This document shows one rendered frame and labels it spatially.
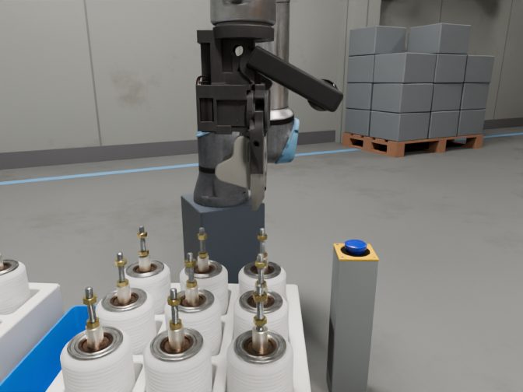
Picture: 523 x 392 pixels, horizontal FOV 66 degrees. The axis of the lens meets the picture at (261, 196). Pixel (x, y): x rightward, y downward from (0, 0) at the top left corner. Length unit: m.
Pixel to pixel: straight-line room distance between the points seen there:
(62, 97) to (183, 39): 1.03
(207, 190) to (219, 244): 0.14
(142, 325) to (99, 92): 2.76
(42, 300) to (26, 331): 0.07
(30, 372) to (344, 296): 0.61
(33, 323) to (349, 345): 0.63
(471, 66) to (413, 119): 0.75
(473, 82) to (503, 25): 2.04
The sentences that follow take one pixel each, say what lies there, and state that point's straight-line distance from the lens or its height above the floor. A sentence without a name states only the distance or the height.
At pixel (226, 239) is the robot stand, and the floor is 0.22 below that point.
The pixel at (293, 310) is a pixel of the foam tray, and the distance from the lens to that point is 0.82.
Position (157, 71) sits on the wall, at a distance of 3.43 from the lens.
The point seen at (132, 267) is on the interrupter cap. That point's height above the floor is 0.25.
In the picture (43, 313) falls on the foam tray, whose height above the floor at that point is 0.15.
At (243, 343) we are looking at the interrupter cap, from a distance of 0.61.
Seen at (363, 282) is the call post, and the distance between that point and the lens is 0.75.
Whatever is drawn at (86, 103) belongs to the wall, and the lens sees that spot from 3.36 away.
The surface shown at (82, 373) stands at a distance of 0.64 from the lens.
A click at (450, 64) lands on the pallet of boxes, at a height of 0.73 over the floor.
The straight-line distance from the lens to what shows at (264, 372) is 0.58.
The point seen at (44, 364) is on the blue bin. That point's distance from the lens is 0.97.
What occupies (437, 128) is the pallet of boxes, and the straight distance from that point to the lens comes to 3.80.
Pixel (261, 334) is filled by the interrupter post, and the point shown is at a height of 0.28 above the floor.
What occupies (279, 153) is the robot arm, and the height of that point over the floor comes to 0.44.
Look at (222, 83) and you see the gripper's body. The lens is 0.48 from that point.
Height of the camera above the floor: 0.62
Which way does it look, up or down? 16 degrees down
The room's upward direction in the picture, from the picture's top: straight up
